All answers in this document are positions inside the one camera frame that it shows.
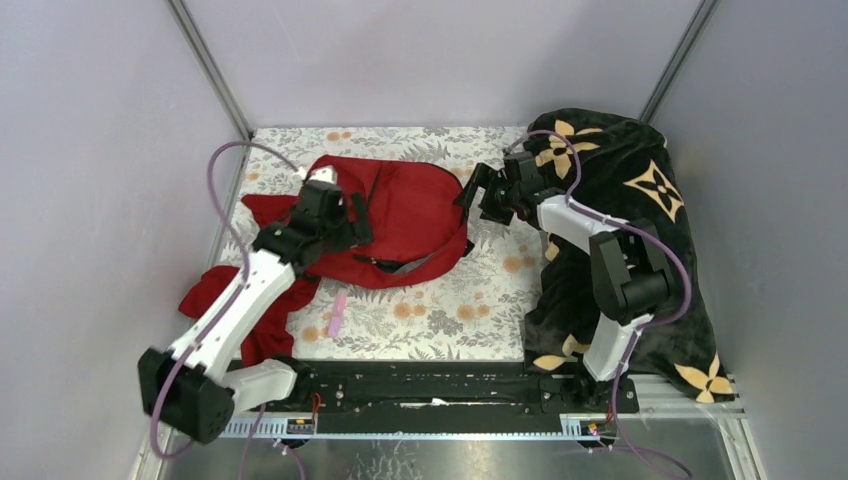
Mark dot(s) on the pink marker pen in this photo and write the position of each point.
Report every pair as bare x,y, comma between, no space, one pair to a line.
337,315

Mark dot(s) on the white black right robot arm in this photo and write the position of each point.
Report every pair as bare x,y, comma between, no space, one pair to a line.
632,272

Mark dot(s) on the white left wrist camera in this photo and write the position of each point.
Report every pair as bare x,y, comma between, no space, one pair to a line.
322,178

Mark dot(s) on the red cloth garment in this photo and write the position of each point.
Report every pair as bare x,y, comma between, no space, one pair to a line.
269,337

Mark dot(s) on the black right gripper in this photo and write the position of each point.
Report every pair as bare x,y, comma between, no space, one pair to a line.
483,176

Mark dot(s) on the black blanket with tan flowers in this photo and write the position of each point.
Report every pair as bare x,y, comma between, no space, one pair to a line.
621,167

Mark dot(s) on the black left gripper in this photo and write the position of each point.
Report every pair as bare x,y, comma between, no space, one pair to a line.
348,221

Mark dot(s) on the red student backpack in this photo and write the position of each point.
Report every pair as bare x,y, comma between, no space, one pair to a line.
419,232

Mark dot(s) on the floral patterned table mat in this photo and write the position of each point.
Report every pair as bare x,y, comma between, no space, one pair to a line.
474,312

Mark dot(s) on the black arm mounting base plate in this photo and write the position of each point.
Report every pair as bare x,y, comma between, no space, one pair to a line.
433,398

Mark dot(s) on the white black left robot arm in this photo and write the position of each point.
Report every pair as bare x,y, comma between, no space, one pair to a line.
189,386

